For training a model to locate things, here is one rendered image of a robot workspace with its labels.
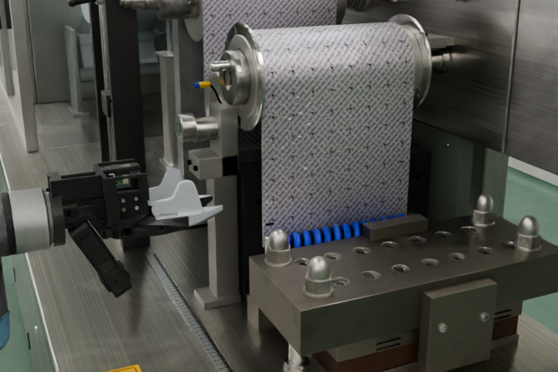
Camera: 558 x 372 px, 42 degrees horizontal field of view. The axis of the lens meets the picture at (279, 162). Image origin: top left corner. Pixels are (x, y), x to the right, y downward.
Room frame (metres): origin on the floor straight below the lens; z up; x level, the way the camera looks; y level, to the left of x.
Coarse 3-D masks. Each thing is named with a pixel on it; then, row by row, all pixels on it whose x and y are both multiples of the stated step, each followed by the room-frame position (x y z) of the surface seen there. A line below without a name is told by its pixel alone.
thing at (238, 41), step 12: (240, 36) 0.98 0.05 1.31; (408, 36) 1.05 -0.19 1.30; (228, 48) 1.02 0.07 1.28; (240, 48) 0.98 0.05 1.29; (252, 60) 0.94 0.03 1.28; (420, 60) 1.04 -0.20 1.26; (252, 72) 0.94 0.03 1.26; (420, 72) 1.04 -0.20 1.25; (252, 84) 0.94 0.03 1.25; (252, 96) 0.94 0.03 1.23; (240, 108) 0.99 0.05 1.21; (252, 108) 0.94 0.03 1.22
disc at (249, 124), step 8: (240, 24) 0.99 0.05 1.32; (232, 32) 1.01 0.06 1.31; (240, 32) 0.99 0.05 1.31; (248, 32) 0.96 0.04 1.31; (248, 40) 0.96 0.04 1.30; (256, 40) 0.94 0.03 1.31; (224, 48) 1.05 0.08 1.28; (256, 48) 0.94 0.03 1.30; (256, 56) 0.94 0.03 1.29; (256, 64) 0.94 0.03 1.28; (264, 72) 0.92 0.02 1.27; (264, 80) 0.92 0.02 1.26; (264, 88) 0.92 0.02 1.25; (264, 96) 0.92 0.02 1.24; (256, 104) 0.94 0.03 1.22; (256, 112) 0.94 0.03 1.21; (240, 120) 0.99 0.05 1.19; (248, 120) 0.96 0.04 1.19; (256, 120) 0.94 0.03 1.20; (248, 128) 0.96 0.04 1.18
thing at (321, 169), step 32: (288, 128) 0.95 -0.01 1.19; (320, 128) 0.96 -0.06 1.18; (352, 128) 0.98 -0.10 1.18; (384, 128) 1.01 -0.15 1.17; (288, 160) 0.95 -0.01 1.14; (320, 160) 0.96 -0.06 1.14; (352, 160) 0.99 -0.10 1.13; (384, 160) 1.01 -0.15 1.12; (288, 192) 0.95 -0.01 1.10; (320, 192) 0.97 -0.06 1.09; (352, 192) 0.99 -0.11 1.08; (384, 192) 1.01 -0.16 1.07; (288, 224) 0.95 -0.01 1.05; (320, 224) 0.97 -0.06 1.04
